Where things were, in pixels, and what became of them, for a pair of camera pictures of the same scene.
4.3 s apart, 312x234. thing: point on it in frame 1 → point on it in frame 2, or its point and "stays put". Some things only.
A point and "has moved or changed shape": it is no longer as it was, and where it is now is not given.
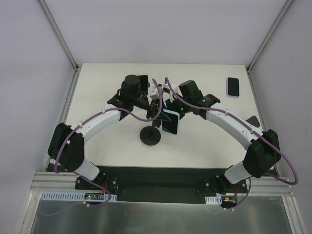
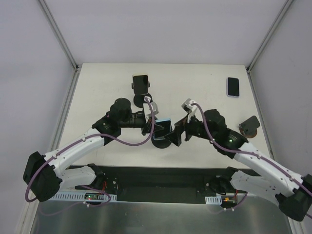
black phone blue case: [172, 126] → [162, 127]
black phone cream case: [144, 79] stays put
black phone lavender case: [233, 87] stays put
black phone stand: [150, 135] has moved or changed shape
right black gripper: [172, 107] → [186, 129]
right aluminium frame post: [285, 7] stays put
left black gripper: [151, 111] → [147, 125]
